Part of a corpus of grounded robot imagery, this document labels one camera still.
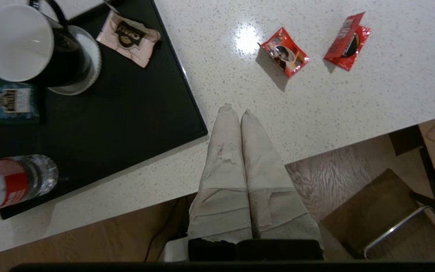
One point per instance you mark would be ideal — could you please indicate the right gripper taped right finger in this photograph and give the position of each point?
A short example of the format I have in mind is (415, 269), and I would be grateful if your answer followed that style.
(270, 189)

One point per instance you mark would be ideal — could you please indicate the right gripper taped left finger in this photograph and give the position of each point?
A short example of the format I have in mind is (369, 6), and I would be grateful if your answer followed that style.
(223, 189)

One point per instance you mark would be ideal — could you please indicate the red sachet dark end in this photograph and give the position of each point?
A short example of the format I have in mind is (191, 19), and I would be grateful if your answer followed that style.
(285, 53)

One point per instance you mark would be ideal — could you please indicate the red sachet with black circle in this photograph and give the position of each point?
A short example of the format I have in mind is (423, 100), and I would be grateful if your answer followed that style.
(347, 41)

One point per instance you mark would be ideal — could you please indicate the pink tea sachet black logo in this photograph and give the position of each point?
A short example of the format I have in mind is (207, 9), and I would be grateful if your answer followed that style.
(128, 37)

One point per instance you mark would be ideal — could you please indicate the clear water bottle red cap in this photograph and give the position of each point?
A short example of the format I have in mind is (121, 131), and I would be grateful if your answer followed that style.
(13, 185)

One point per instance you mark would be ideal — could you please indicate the teal tea sachet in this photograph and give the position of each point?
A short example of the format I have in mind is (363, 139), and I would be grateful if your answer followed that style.
(13, 102)

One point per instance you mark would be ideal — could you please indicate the black rectangular serving tray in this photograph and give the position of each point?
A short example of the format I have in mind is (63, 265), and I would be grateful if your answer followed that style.
(127, 113)

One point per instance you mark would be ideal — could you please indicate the round white coaster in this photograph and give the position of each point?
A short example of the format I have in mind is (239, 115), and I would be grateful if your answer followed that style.
(89, 75)

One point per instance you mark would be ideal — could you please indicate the black mug white inside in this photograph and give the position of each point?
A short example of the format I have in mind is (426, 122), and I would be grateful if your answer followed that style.
(17, 41)

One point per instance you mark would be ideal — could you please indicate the brown chair chrome frame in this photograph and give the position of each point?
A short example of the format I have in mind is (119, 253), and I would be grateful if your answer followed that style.
(372, 211)

